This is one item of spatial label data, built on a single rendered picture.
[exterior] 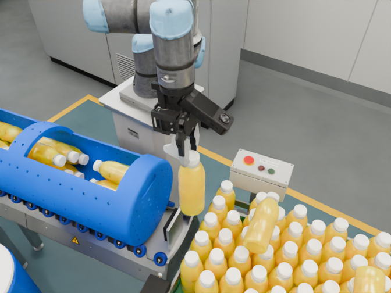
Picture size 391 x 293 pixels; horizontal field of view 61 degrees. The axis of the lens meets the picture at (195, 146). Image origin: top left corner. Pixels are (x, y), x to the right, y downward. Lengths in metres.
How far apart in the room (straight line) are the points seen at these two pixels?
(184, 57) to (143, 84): 0.70
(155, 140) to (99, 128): 1.79
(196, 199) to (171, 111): 0.26
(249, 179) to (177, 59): 0.66
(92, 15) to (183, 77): 0.22
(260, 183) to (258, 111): 2.10
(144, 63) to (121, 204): 0.55
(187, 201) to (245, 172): 0.35
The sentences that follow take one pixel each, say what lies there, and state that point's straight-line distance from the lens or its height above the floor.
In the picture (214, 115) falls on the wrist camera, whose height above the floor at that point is 1.53.
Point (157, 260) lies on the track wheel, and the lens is 1.12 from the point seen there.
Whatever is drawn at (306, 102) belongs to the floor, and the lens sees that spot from 3.47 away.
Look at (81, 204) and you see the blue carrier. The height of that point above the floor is 1.16.
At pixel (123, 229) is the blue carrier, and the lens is 0.99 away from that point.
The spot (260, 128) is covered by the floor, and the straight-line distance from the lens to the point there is 3.04.
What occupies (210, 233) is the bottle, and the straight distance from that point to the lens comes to 1.06.
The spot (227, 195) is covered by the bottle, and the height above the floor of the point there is 1.06.
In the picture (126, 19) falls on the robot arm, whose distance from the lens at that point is 0.72.
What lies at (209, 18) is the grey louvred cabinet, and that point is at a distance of 2.41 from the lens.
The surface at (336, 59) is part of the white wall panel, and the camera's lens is 3.58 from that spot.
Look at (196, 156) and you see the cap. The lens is 0.79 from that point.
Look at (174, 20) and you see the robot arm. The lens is 0.60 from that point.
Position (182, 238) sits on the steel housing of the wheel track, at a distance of 1.19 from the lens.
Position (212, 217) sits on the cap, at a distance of 1.04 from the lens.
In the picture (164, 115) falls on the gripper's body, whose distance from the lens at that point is 0.71.
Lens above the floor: 1.95
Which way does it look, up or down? 44 degrees down
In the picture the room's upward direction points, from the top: straight up
